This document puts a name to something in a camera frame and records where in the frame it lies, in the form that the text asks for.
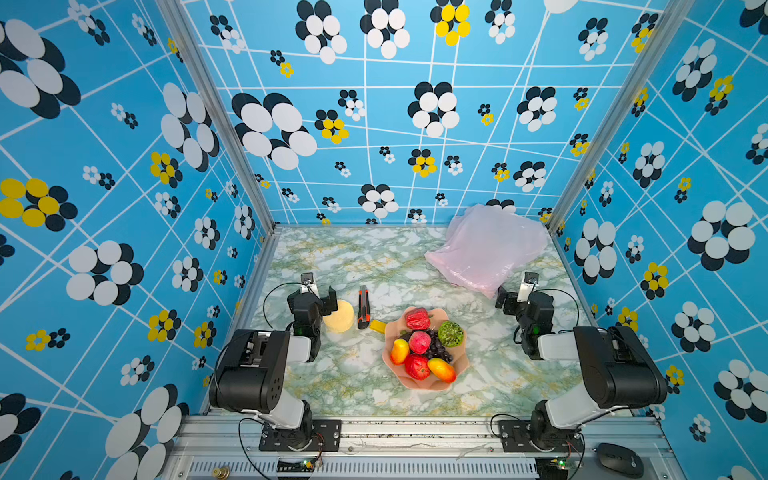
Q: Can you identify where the green kiwi half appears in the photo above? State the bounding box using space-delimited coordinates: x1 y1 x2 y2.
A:
437 321 465 348

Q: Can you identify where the pink plastic bag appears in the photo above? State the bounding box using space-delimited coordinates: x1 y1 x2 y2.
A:
425 205 549 298

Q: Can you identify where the orange yellow mango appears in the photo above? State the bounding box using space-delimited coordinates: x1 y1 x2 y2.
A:
427 358 457 384

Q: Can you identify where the pink peach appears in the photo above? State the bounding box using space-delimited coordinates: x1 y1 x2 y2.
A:
408 331 432 355

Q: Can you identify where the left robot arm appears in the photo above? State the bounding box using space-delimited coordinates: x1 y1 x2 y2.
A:
209 284 338 450

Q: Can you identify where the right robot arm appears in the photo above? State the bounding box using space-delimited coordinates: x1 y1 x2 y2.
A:
496 288 667 451

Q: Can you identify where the yellow round sponge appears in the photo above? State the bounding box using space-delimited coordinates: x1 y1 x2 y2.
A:
323 300 357 334

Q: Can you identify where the yellow flat piece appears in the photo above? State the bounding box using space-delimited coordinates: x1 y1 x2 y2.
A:
369 320 387 334

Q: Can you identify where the pink scalloped fruit plate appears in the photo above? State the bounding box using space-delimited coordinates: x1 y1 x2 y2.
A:
382 307 470 391

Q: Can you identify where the small yellow red mango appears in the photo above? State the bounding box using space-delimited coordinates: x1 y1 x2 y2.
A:
390 339 410 365

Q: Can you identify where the dark purple grape bunch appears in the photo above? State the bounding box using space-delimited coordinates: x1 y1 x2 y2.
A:
425 329 453 363

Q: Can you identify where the red strawberry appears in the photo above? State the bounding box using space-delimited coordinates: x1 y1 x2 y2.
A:
405 307 431 331

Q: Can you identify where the red apple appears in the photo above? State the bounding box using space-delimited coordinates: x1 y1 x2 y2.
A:
404 354 431 381

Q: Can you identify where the right green circuit board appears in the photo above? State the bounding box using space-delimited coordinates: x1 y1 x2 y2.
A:
536 458 570 480

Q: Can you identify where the green circuit board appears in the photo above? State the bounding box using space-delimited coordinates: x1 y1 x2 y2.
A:
277 457 323 474
536 458 570 480

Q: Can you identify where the left green circuit board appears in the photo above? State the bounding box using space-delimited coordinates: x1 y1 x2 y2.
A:
277 457 323 474

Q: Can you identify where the black computer mouse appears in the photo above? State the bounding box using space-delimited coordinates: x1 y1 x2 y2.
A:
596 443 645 479

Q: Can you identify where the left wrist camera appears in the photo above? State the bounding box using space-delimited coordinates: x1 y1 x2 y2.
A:
300 272 319 297

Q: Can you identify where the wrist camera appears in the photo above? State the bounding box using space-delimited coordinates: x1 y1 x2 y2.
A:
517 271 539 303
300 272 319 297

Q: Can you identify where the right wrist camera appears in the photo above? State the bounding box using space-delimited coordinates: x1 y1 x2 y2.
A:
517 271 539 303

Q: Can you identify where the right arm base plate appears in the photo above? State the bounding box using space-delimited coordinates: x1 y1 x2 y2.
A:
496 419 584 454

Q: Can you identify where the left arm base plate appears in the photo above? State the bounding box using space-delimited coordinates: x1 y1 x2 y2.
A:
258 419 342 453

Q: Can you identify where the aluminium front rail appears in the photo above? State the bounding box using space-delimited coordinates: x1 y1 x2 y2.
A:
161 415 685 479

